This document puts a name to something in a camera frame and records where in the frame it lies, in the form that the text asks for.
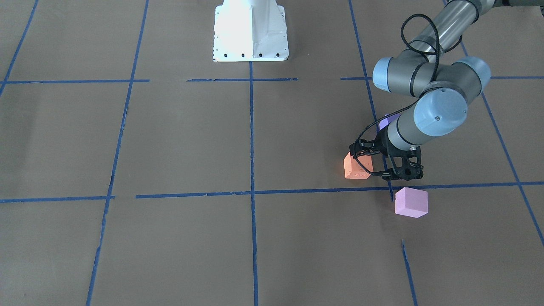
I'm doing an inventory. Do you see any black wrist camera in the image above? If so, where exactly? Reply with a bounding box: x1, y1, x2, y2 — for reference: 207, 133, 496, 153
388, 147, 424, 181

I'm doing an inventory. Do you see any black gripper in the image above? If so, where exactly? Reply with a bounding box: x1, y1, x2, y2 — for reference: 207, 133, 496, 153
349, 127, 401, 179

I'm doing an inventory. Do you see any white pedestal column base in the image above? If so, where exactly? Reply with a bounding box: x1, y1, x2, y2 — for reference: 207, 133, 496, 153
212, 0, 289, 62

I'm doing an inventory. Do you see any light pink foam cube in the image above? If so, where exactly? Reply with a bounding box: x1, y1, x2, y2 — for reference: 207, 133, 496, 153
394, 187, 429, 218

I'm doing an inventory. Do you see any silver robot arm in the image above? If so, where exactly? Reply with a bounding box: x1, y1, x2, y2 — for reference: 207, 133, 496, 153
349, 0, 497, 181

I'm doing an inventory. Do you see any black camera cable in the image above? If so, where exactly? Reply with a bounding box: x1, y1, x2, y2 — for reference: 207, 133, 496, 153
352, 14, 463, 177

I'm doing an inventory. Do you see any orange foam cube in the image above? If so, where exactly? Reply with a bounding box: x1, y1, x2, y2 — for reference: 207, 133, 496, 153
343, 153, 374, 179

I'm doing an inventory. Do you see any dark purple foam cube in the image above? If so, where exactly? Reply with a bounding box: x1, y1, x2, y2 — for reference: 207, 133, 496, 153
378, 113, 401, 130

